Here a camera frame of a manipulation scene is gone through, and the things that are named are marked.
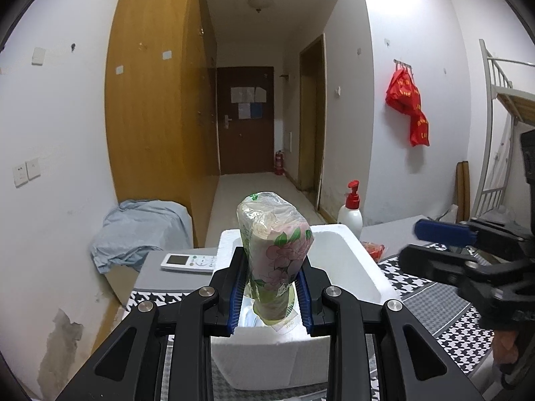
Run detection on white lotion bottle red pump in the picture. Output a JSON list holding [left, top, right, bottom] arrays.
[[337, 180, 363, 237]]

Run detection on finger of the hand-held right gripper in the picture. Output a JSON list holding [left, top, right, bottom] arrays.
[[397, 244, 503, 298], [414, 217, 535, 260]]

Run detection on person's right hand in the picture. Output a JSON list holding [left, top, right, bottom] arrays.
[[492, 329, 521, 366]]

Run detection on dark brown door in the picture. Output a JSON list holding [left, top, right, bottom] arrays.
[[216, 66, 274, 175]]

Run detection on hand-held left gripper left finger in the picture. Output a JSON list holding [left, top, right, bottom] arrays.
[[54, 247, 247, 401]]

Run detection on red snack packet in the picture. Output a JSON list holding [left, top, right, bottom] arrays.
[[361, 241, 387, 264]]

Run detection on flower print tissue pack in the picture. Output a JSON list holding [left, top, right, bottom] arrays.
[[237, 191, 314, 328]]

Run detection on metal bunk bed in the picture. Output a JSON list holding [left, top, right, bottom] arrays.
[[478, 38, 535, 222]]

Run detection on blue-grey cloth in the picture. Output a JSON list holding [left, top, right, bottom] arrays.
[[91, 199, 192, 274]]

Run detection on white remote control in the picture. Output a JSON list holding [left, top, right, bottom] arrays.
[[161, 253, 218, 275]]

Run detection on wooden wardrobe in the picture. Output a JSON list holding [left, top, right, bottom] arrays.
[[104, 0, 219, 239]]

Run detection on red plastic bag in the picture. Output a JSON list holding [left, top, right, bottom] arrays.
[[407, 111, 430, 148], [385, 69, 421, 114]]

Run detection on wooden side door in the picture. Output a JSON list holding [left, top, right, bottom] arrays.
[[299, 33, 327, 212]]

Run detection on white foam box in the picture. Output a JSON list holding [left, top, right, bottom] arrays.
[[211, 222, 402, 391]]

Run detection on houndstooth table mat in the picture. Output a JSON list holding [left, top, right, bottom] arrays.
[[125, 255, 498, 401]]

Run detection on folded wooden boards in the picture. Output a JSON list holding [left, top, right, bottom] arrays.
[[455, 161, 472, 222]]

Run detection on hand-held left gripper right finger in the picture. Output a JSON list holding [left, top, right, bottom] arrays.
[[295, 259, 477, 401]]

